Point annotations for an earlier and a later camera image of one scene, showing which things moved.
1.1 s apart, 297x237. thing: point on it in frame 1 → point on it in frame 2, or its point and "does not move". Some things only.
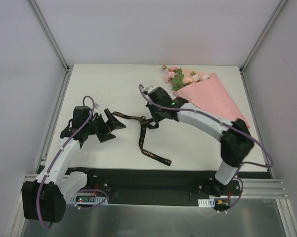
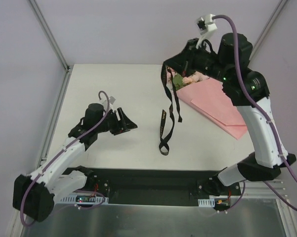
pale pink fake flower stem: [196, 78] does not move
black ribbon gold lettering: [150, 123] → [163, 144]
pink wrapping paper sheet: [208, 94] does not move
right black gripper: [152, 114] → [185, 54]
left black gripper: [100, 127] → [117, 122]
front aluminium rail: [251, 188] does not move
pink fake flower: [175, 76] does not move
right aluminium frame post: [278, 9] does not move
